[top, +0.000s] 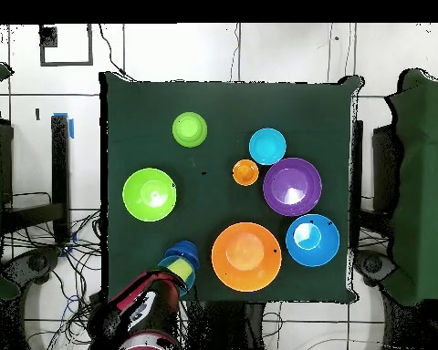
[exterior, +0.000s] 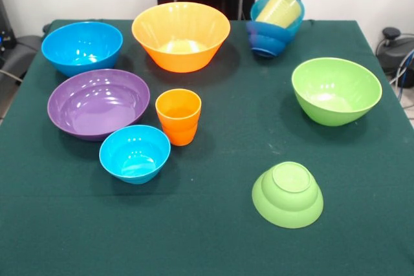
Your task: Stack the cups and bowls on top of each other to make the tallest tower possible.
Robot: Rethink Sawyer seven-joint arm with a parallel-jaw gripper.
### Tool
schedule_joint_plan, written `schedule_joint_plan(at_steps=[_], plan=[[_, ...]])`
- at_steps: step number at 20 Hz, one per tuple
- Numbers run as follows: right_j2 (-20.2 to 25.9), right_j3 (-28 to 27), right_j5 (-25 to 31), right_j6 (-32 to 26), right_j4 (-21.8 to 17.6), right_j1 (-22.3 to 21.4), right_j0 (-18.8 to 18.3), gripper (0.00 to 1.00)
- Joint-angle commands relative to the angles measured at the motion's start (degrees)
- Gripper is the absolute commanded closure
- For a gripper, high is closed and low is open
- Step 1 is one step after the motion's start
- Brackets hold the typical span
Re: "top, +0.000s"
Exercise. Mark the purple bowl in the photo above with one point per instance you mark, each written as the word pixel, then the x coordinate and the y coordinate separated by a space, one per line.
pixel 292 175

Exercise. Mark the yellow cup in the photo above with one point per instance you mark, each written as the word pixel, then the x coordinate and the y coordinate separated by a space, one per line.
pixel 180 268

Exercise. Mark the black square floor frame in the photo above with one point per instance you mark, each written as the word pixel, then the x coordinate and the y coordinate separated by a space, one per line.
pixel 65 63

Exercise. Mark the dark green tablecloth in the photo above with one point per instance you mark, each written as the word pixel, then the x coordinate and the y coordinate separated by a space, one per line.
pixel 168 102

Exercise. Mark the dark grey seat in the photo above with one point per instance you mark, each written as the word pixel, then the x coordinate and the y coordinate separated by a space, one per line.
pixel 372 264

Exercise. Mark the large blue bowl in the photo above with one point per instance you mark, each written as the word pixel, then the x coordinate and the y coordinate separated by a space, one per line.
pixel 325 251

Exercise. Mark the small green bowl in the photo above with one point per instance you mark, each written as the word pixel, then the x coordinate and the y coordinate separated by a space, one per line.
pixel 189 129

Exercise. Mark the orange cup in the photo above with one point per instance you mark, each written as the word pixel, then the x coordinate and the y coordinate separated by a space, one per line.
pixel 245 172

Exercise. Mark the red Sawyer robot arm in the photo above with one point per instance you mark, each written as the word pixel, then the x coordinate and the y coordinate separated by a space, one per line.
pixel 153 313

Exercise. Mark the small dark blue bowl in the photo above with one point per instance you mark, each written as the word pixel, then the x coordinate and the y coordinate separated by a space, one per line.
pixel 184 248

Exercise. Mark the large green bowl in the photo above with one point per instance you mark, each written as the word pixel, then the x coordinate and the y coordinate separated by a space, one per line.
pixel 138 204

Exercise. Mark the translucent blue ridged bowl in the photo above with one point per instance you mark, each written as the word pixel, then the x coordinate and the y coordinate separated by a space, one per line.
pixel 164 263

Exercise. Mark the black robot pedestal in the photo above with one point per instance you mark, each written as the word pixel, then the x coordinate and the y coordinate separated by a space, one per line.
pixel 222 328

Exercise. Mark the large orange bowl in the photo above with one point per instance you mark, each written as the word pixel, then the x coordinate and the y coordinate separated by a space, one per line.
pixel 246 269

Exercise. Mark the small light blue bowl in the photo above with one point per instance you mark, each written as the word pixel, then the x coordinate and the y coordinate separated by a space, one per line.
pixel 267 146

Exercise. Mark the black metal stand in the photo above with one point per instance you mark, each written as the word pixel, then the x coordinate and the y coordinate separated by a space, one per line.
pixel 60 175

